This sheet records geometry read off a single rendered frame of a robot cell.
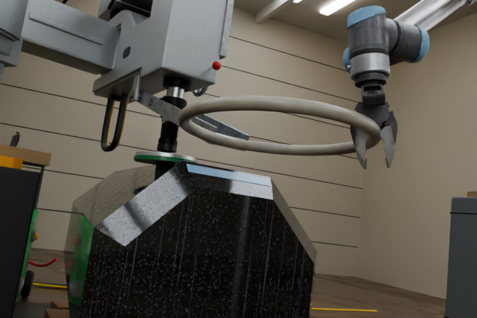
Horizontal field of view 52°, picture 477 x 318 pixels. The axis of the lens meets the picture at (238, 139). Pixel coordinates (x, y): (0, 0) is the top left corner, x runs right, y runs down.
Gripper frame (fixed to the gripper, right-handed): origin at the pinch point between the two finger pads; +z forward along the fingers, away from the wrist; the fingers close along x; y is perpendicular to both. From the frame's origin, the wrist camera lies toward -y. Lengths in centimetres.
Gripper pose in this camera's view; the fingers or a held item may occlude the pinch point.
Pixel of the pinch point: (375, 162)
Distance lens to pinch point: 111.7
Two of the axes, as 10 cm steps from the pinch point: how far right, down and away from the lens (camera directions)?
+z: 0.1, 9.8, -2.0
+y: 3.0, 1.9, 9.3
